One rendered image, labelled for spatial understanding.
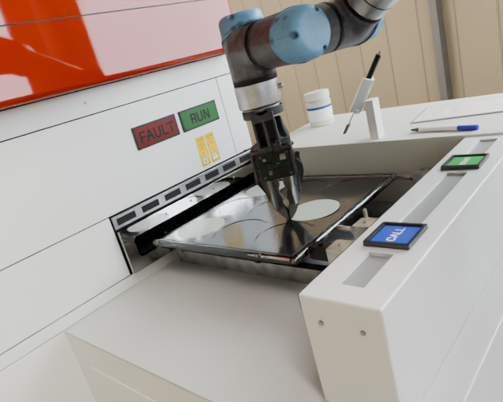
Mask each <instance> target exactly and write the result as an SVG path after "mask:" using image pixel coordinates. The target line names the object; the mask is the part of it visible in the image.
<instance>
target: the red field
mask: <svg viewBox="0 0 503 402"><path fill-rule="evenodd" d="M134 132H135V135H136V138H137V142H138V144H139V147H140V148H143V147H144V146H147V145H150V144H153V143H155V142H157V141H159V140H163V139H165V138H168V137H170V136H173V135H176V134H177V133H179V132H178V128H177V126H176V122H175V119H174V116H170V117H168V118H165V119H163V120H159V121H157V122H154V123H151V124H148V125H145V126H143V127H140V128H136V129H134Z"/></svg>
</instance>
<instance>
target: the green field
mask: <svg viewBox="0 0 503 402"><path fill-rule="evenodd" d="M180 115H181V118H182V121H183V123H184V128H185V131H186V130H188V129H190V128H194V127H196V126H198V125H201V124H204V123H206V122H209V121H210V120H214V119H216V118H219V117H218V115H217V111H216V106H215V103H214V101H213V102H211V103H208V104H205V105H202V106H200V107H197V108H193V109H191V110H188V111H186V112H182V113H181V114H180Z"/></svg>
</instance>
